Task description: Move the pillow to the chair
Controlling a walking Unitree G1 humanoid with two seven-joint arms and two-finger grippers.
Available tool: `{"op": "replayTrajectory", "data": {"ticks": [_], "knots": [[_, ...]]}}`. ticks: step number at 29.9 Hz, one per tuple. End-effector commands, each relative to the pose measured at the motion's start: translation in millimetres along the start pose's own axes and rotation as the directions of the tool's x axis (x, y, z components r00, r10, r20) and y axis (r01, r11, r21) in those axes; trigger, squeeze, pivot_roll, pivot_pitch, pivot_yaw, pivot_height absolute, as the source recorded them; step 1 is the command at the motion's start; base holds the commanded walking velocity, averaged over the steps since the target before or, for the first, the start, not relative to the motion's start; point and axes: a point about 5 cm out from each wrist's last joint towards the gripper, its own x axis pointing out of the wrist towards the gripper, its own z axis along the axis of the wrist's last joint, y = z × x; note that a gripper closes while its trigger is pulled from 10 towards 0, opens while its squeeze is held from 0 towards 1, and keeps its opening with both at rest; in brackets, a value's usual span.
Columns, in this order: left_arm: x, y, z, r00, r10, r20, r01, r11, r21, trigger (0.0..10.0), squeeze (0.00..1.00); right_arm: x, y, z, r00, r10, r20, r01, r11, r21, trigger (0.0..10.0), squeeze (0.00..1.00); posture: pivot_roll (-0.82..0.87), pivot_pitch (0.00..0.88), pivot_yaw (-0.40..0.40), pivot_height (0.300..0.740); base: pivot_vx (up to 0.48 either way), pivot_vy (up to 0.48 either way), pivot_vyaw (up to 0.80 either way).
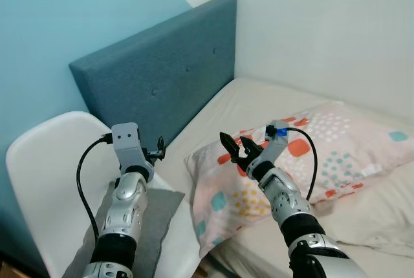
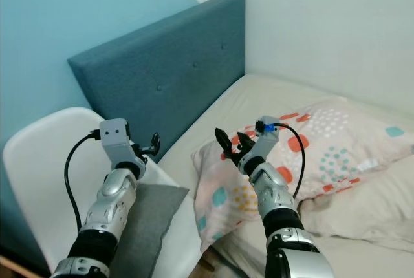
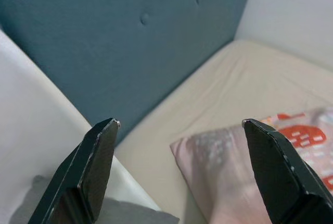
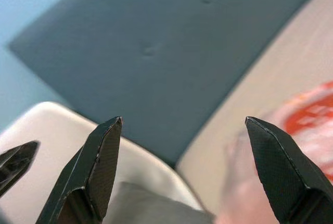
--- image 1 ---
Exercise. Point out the beige bed mattress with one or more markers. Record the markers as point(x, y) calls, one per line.
point(259, 100)

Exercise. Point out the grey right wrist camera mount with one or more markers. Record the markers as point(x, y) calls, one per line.
point(275, 141)

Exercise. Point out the grey seat cushion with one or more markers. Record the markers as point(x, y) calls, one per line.
point(162, 216)

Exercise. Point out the white plastic chair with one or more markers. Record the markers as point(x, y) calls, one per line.
point(52, 161)

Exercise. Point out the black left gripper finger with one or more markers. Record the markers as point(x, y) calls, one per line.
point(161, 147)

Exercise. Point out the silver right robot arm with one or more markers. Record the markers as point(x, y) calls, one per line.
point(288, 203)

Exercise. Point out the pink patterned pillow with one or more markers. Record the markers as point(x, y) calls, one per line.
point(352, 152)

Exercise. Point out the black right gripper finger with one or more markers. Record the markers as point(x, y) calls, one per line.
point(249, 145)
point(228, 145)

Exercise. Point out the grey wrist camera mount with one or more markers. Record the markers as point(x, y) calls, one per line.
point(275, 141)
point(126, 142)

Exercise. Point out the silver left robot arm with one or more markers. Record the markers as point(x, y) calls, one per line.
point(125, 208)

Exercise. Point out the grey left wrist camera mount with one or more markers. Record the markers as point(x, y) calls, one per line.
point(126, 142)

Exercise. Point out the blue upholstered headboard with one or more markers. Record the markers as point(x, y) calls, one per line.
point(162, 58)

